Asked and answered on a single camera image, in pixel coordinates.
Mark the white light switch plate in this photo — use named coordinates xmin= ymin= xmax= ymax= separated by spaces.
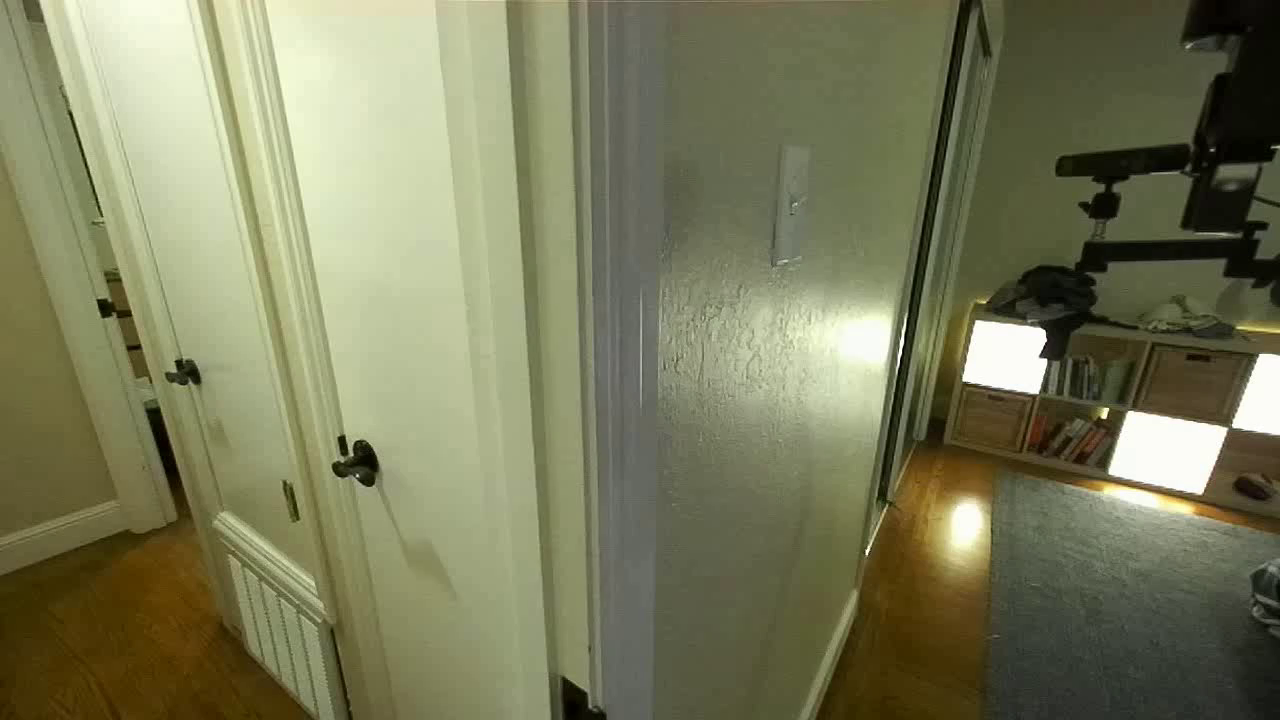
xmin=768 ymin=139 xmax=817 ymax=273

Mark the black clothing pile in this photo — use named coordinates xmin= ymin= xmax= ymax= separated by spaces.
xmin=987 ymin=261 xmax=1105 ymax=359

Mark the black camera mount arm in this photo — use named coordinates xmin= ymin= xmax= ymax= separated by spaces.
xmin=1074 ymin=181 xmax=1280 ymax=289

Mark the row of books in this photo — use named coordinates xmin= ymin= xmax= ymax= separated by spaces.
xmin=1045 ymin=350 xmax=1142 ymax=409
xmin=1020 ymin=409 xmax=1122 ymax=473

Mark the grey shoe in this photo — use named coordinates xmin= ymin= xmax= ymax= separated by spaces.
xmin=1249 ymin=558 xmax=1280 ymax=633

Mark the plain white door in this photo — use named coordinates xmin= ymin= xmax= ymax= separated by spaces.
xmin=251 ymin=0 xmax=554 ymax=720

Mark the white cube shelf unit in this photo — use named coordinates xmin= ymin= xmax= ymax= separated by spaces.
xmin=940 ymin=302 xmax=1280 ymax=524

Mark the white door with louvers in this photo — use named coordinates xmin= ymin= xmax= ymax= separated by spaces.
xmin=35 ymin=0 xmax=353 ymax=720

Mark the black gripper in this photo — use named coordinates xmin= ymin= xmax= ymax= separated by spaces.
xmin=1182 ymin=49 xmax=1280 ymax=235

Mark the grey rug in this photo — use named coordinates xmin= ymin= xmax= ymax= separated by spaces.
xmin=981 ymin=473 xmax=1280 ymax=720

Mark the white items pile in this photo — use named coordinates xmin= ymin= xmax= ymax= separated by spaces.
xmin=1142 ymin=298 xmax=1242 ymax=339

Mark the sliding closet door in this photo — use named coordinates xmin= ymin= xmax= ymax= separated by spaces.
xmin=874 ymin=0 xmax=1009 ymax=509

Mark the brown storage bin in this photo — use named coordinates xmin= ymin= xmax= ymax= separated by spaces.
xmin=947 ymin=384 xmax=1039 ymax=457
xmin=1204 ymin=430 xmax=1280 ymax=521
xmin=1137 ymin=339 xmax=1252 ymax=424

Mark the black stereo camera bar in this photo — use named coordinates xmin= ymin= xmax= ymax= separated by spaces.
xmin=1051 ymin=139 xmax=1200 ymax=184

